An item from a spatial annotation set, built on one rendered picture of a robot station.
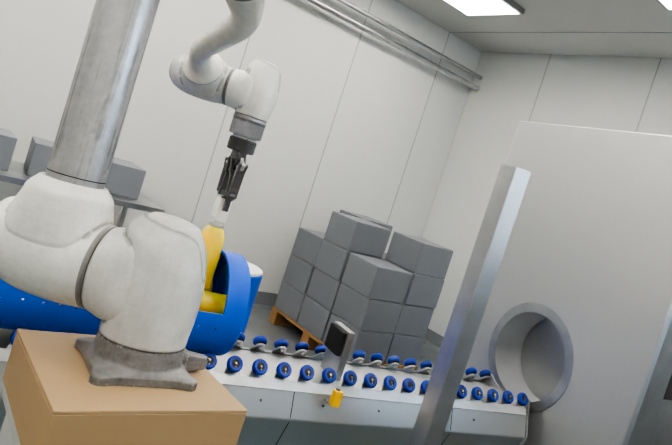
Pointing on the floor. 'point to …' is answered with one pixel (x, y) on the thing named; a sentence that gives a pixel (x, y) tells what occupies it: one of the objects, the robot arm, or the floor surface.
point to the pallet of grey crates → (362, 286)
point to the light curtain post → (470, 305)
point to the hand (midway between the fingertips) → (221, 209)
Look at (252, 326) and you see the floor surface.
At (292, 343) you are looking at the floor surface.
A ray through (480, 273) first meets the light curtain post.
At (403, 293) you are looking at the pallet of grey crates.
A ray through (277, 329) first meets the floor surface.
